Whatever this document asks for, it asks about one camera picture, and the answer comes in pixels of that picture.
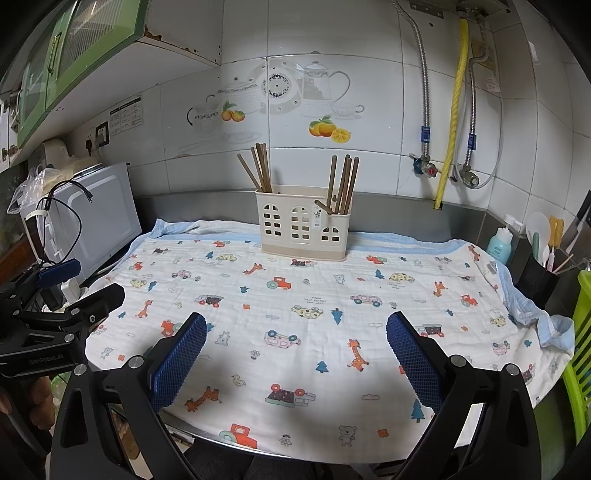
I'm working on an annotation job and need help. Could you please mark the black utensil cup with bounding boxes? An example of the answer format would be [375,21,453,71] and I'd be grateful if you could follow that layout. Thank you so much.
[515,254,561,311]

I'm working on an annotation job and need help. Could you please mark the red-handled water valve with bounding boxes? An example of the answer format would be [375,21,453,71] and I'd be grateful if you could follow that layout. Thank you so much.
[411,154,439,178]

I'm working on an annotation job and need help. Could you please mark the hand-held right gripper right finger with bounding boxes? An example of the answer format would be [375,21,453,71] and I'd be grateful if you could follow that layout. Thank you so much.
[386,311,542,480]

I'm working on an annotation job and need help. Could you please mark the long braided metal hose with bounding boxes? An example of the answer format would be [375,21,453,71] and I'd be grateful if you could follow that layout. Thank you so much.
[392,0,432,160]

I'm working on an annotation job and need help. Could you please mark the black cable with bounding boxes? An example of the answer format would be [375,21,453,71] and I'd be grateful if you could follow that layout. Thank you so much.
[34,181,95,278]

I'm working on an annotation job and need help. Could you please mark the white microwave oven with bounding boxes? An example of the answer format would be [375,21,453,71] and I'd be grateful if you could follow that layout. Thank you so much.
[23,161,143,284]

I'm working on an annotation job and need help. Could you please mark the black and white wall label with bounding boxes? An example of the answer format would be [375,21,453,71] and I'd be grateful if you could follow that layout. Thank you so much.
[109,95,143,137]

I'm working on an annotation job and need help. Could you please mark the set of wooden chopsticks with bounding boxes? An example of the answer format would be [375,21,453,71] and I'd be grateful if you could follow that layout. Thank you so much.
[236,143,360,217]

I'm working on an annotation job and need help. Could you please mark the beige plastic utensil holder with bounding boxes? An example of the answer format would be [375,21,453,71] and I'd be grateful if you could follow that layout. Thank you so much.
[255,185,352,261]

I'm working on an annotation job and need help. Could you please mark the teal soap pump bottle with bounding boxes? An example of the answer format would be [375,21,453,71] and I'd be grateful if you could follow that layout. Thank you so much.
[486,213,522,265]

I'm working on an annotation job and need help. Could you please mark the beige kitchen appliance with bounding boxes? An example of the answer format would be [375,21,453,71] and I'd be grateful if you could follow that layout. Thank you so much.
[32,138,102,176]

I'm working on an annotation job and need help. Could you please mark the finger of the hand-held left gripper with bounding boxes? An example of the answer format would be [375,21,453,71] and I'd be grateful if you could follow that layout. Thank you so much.
[37,259,82,289]
[60,282,126,330]

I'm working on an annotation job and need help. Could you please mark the green plastic dish rack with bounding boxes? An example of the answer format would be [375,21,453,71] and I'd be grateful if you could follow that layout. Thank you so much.
[561,270,591,407]

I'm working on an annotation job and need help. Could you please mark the green wall cabinet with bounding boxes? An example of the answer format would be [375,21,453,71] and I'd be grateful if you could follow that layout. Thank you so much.
[0,0,151,148]

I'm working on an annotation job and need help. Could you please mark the clear plastic bag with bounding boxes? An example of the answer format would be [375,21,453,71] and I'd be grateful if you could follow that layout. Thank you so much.
[7,168,51,215]

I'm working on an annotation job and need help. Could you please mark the person's dark trousers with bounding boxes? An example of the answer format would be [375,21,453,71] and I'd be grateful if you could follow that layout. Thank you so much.
[185,438,361,480]

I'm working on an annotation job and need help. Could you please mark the metal angle valve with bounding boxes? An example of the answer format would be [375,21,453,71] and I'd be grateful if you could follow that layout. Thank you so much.
[450,166,481,188]

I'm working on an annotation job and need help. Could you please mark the short braided metal hose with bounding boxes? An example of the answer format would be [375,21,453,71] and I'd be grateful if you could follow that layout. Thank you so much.
[464,44,490,169]

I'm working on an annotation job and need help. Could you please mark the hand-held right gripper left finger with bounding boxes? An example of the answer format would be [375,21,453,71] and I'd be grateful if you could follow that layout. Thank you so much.
[50,312,208,480]

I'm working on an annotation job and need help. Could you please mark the white plastic spatula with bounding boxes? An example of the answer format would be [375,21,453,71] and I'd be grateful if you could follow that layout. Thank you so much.
[526,211,551,259]

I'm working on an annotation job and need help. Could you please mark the person's left hand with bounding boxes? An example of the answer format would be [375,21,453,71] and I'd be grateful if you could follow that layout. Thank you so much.
[28,376,56,432]

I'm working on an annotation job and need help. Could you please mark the yellow corrugated gas hose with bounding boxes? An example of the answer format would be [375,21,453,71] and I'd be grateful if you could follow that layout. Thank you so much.
[434,17,469,210]

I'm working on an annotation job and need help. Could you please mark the printed cartoon blanket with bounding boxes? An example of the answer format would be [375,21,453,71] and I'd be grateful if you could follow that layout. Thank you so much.
[85,218,575,460]

